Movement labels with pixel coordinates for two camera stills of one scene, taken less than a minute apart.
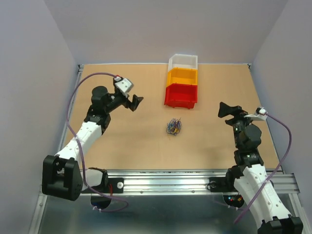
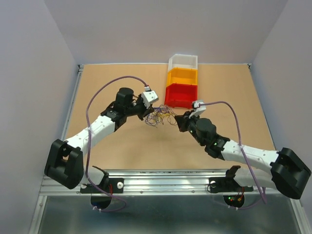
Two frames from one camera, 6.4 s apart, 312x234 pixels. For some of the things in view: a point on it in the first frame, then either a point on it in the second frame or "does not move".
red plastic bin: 181,96 does not move
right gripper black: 235,111 -> 182,120
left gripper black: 133,105 -> 145,110
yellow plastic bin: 182,75 does not move
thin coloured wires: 174,126 -> 159,114
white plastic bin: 183,61 does not move
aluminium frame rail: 187,182 does not move
